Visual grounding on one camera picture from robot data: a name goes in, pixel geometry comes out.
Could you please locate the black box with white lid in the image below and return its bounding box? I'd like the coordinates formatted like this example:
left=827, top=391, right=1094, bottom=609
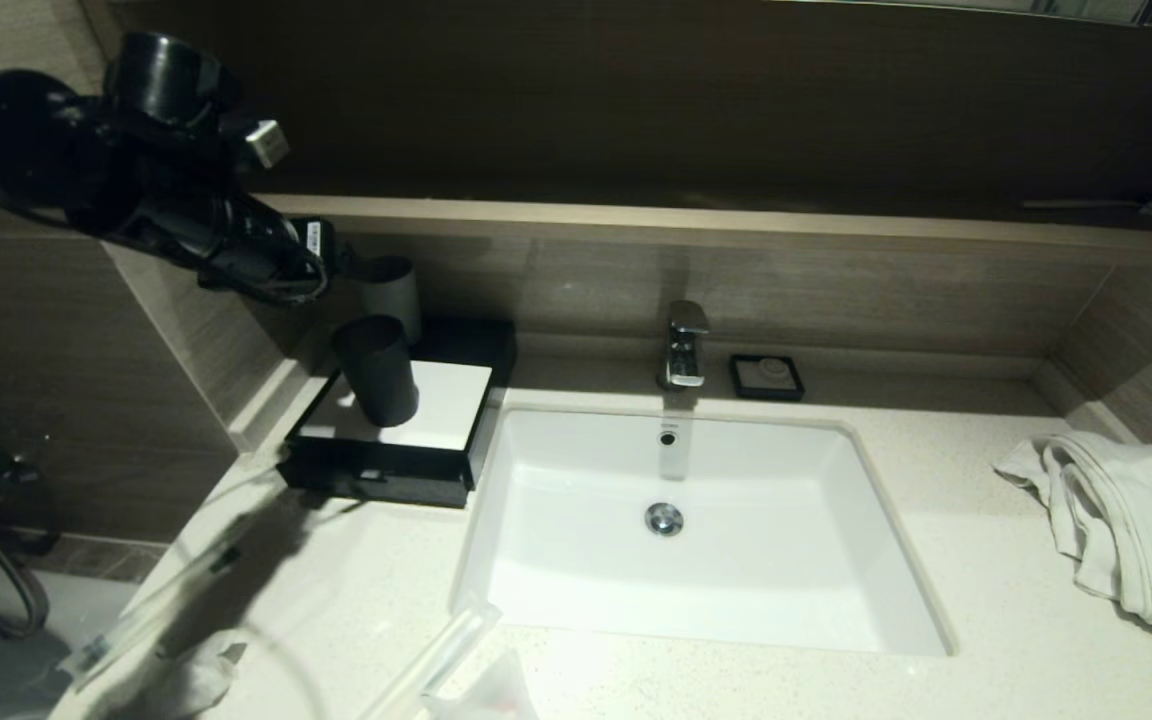
left=277, top=317, right=520, bottom=510

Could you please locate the white crumpled towel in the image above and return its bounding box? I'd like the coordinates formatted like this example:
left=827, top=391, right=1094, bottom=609
left=990, top=430, right=1152, bottom=640

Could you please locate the crumpled white wrapper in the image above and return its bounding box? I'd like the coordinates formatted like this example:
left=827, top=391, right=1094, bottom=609
left=150, top=629, right=248, bottom=717

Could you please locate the wooden wall shelf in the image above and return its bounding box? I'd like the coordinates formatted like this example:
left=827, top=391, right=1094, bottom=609
left=256, top=193, right=1152, bottom=264

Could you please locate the black cup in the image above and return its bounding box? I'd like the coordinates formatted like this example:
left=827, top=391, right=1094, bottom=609
left=330, top=313, right=421, bottom=430

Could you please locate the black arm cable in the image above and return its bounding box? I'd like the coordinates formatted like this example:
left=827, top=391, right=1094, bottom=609
left=194, top=248, right=329, bottom=307

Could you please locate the grey cup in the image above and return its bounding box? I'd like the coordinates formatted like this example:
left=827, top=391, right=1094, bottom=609
left=355, top=255, right=425, bottom=347

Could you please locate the white sachet with red print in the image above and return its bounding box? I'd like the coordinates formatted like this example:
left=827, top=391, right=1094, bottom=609
left=422, top=647, right=543, bottom=720

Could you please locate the clear plastic tube package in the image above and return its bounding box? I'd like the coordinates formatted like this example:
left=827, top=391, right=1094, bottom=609
left=360, top=589, right=503, bottom=720

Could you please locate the black square soap dish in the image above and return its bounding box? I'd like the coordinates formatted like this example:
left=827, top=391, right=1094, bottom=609
left=728, top=354, right=806, bottom=404

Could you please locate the white rectangular sink basin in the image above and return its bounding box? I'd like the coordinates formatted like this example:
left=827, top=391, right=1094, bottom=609
left=449, top=404, right=958, bottom=659

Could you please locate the chrome faucet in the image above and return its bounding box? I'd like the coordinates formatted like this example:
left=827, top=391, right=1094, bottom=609
left=657, top=300, right=711, bottom=392

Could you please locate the toothbrush in long clear package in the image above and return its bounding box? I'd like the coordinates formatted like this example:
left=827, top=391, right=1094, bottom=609
left=60, top=500, right=279, bottom=692

